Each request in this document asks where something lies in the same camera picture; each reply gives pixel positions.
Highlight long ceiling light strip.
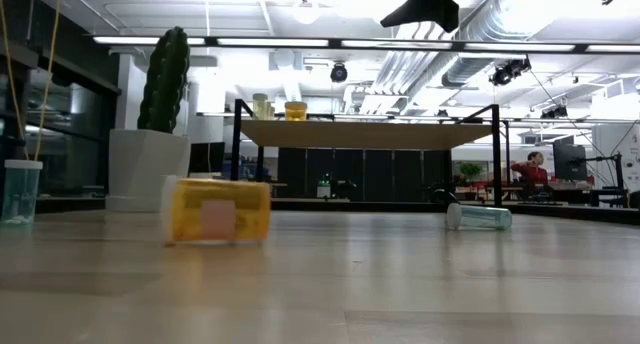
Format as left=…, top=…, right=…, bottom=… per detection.
left=84, top=32, right=640, bottom=55

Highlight green cactus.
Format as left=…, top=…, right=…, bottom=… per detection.
left=137, top=26, right=191, bottom=134

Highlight clear bottle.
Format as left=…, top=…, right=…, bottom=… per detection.
left=1, top=159, right=44, bottom=226

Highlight person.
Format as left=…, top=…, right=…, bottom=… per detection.
left=509, top=151, right=551, bottom=186

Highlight large orange medicine bottle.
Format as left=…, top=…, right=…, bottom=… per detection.
left=284, top=100, right=308, bottom=122

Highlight yellow power cable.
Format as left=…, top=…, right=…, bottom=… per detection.
left=0, top=0, right=29, bottom=161
left=33, top=0, right=64, bottom=161

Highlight black computer monitor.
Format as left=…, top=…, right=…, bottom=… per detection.
left=188, top=141, right=226, bottom=175
left=552, top=142, right=589, bottom=181

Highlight silver ceiling air duct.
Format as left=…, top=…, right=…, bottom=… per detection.
left=439, top=0, right=556, bottom=89

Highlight wooden shelf black metal legs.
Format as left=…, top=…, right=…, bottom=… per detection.
left=228, top=98, right=511, bottom=223

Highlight small teal medicine bottle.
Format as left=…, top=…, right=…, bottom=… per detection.
left=446, top=202, right=513, bottom=231

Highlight white box green light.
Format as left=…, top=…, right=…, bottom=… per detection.
left=317, top=173, right=334, bottom=200

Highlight small green potted plant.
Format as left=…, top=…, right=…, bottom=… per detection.
left=457, top=161, right=484, bottom=183

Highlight round black ceiling spotlight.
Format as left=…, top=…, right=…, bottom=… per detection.
left=329, top=61, right=349, bottom=84

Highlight black partition panels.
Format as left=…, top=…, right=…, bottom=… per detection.
left=276, top=147, right=454, bottom=203

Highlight white globe pendant lamp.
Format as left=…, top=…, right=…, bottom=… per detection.
left=292, top=0, right=321, bottom=25

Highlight white faceted plant pot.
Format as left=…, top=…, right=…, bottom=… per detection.
left=104, top=128, right=192, bottom=214

